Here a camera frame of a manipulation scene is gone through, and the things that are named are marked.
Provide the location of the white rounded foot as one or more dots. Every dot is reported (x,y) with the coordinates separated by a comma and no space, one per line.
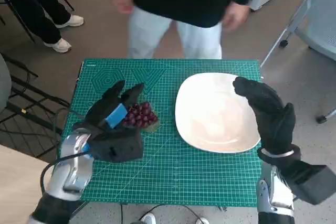
(202,221)
(148,218)

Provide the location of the pale blue chair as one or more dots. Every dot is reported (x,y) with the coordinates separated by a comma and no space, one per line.
(320,30)

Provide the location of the person's left hand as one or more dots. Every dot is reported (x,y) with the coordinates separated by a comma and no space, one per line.
(236,16)

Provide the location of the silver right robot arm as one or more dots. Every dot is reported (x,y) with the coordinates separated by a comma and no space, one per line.
(275,195)

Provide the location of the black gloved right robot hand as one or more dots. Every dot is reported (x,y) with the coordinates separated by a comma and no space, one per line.
(273,119)

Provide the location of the light wooden desk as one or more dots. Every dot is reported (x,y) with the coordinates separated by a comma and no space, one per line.
(18,182)

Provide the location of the small yellow tag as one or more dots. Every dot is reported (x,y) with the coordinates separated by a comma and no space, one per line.
(23,111)

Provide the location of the red toy grape bunch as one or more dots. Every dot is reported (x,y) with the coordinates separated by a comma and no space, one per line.
(143,117)

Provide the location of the grey rounded seat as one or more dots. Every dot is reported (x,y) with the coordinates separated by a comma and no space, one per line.
(4,82)

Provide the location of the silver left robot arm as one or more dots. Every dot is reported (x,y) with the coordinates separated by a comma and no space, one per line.
(68,174)

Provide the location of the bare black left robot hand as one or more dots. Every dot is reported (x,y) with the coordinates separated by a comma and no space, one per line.
(102,111)

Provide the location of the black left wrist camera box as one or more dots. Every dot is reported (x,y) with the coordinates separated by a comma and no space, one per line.
(118,144)

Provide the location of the black metal rack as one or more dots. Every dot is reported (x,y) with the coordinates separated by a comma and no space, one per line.
(29,108)

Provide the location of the person's right hand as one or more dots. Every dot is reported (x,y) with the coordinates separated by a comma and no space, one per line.
(123,1)

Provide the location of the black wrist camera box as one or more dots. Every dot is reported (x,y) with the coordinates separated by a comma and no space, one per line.
(118,144)
(312,182)

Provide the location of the white plate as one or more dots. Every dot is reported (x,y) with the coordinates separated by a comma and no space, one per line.
(215,113)

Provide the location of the black thin-legged chair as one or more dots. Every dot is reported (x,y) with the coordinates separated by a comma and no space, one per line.
(15,16)

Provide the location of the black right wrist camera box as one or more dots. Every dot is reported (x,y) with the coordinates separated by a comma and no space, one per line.
(312,182)

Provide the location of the green cutting mat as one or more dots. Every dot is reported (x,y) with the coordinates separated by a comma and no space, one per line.
(170,171)

